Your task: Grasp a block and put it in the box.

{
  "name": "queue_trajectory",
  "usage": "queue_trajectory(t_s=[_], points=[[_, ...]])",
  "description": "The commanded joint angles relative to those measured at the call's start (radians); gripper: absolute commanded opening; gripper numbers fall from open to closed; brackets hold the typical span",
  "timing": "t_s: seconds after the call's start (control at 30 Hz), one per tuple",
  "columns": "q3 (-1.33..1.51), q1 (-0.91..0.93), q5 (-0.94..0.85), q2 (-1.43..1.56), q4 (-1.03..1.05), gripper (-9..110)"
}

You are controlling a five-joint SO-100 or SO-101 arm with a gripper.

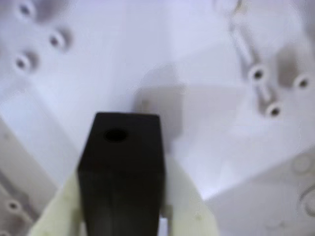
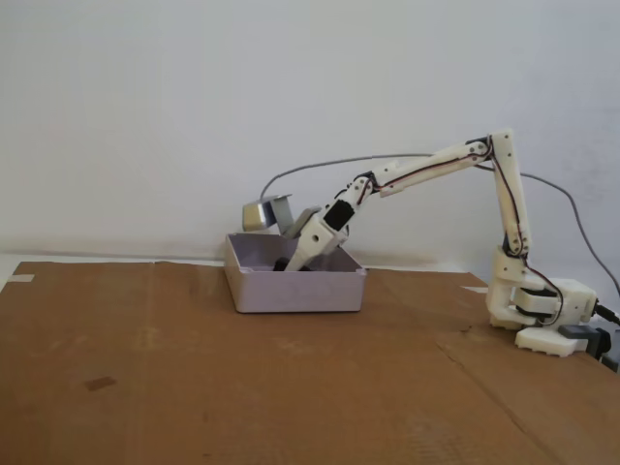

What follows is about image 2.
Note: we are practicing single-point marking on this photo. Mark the dark brown tape patch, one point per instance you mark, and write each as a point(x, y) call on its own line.
point(99, 382)

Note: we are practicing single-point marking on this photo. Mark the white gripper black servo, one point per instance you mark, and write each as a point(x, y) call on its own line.
point(311, 243)

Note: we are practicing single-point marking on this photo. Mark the white tape strip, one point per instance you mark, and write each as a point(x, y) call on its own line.
point(477, 289)
point(21, 278)

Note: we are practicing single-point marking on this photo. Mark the grey table clamp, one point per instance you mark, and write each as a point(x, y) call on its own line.
point(576, 332)

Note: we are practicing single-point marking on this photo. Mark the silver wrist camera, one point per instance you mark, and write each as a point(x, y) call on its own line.
point(254, 215)

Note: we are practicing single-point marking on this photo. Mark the brown cardboard sheet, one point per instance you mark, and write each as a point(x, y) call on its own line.
point(194, 412)

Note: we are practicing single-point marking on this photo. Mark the black rectangular block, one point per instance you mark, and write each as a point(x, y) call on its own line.
point(280, 266)

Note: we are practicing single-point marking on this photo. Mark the pale grey plastic box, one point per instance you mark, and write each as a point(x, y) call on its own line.
point(290, 293)

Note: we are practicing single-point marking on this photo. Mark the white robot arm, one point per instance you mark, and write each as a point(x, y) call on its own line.
point(516, 194)

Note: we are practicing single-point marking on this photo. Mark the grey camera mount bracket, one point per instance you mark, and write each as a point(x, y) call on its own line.
point(300, 223)

